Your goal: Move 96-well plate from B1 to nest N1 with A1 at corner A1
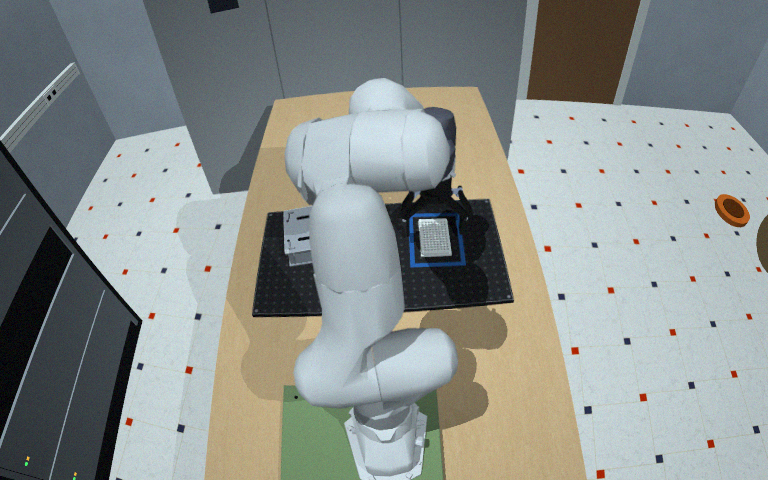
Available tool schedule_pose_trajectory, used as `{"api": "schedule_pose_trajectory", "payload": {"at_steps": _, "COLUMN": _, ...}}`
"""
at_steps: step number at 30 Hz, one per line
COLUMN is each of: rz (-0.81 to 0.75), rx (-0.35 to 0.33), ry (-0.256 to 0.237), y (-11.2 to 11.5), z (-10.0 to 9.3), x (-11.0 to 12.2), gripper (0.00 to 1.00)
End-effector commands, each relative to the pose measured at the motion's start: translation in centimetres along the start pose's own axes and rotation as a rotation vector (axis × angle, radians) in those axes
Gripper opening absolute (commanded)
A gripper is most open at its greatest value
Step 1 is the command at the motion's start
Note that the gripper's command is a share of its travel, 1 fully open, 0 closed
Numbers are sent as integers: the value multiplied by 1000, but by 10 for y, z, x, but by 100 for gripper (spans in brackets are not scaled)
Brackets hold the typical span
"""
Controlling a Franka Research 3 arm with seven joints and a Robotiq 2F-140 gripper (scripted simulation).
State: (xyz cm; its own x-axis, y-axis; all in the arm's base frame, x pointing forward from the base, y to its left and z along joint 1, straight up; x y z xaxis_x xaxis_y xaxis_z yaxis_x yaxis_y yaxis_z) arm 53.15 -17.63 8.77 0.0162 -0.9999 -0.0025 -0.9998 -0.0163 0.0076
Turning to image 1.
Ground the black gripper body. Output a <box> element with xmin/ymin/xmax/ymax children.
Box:
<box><xmin>420</xmin><ymin>177</ymin><xmax>453</xmax><ymax>204</ymax></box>

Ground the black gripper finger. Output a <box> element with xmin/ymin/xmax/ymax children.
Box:
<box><xmin>439</xmin><ymin>185</ymin><xmax>473</xmax><ymax>235</ymax></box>
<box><xmin>397</xmin><ymin>191</ymin><xmax>434</xmax><ymax>237</ymax></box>

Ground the blue tape square outline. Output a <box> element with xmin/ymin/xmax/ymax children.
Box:
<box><xmin>409</xmin><ymin>213</ymin><xmax>466</xmax><ymax>267</ymax></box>

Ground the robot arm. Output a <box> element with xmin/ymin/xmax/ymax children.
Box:
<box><xmin>285</xmin><ymin>78</ymin><xmax>458</xmax><ymax>480</ymax></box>

